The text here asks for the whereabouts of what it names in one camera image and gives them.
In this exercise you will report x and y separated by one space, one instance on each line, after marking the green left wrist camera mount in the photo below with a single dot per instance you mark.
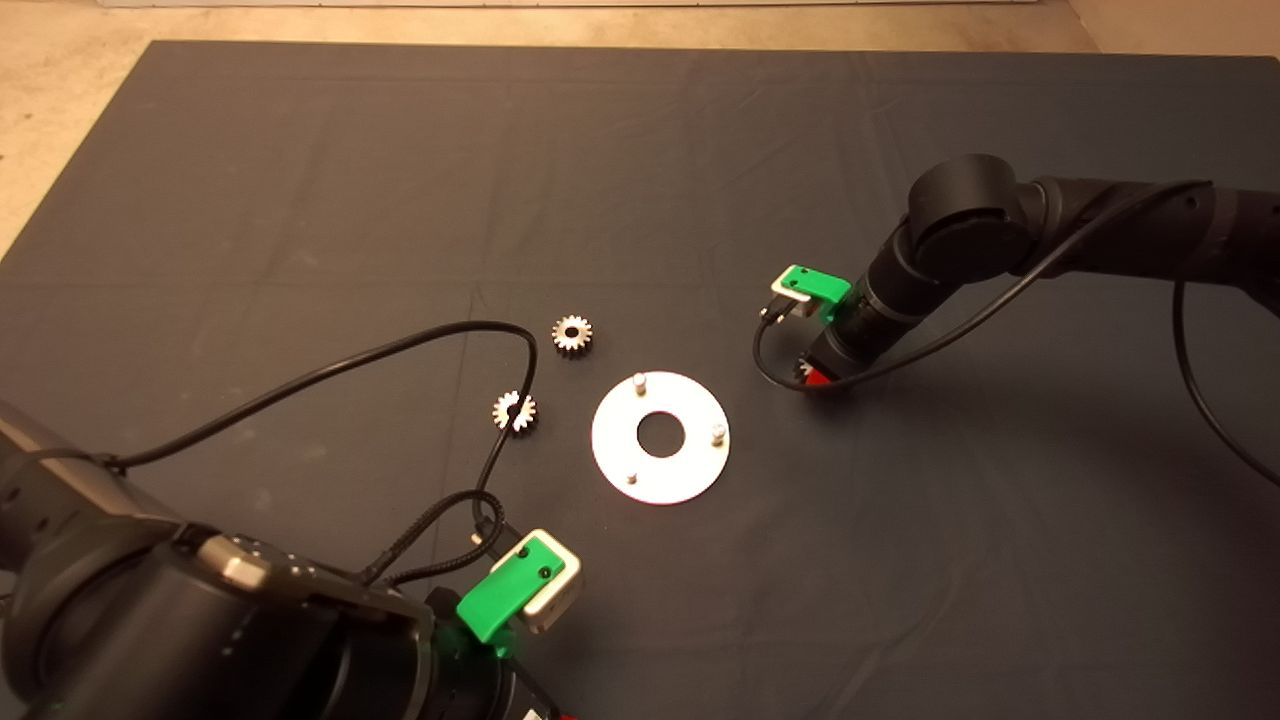
505 590

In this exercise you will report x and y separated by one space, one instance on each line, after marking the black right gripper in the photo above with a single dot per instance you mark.
850 350

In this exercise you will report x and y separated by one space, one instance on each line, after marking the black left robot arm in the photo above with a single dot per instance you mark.
150 620

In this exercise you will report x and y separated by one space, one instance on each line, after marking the small steel planetary gear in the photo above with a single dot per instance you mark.
502 410
560 338
801 366

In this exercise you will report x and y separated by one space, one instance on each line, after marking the round metal carrier plate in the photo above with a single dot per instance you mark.
680 480

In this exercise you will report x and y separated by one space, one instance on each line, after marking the green right wrist camera mount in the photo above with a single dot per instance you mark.
815 283

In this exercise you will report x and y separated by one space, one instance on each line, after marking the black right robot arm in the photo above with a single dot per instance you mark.
965 215

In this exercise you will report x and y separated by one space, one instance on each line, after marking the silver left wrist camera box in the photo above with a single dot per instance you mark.
563 595

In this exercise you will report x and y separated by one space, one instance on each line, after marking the dark grey table cloth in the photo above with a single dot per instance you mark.
600 150

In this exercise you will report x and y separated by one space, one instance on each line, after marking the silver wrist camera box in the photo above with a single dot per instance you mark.
563 595
787 300

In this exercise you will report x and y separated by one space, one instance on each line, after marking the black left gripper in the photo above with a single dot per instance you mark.
475 690

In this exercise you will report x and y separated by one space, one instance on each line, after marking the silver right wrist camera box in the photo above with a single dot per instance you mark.
787 300

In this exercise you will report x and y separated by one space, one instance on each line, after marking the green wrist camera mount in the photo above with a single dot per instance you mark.
815 283
505 590

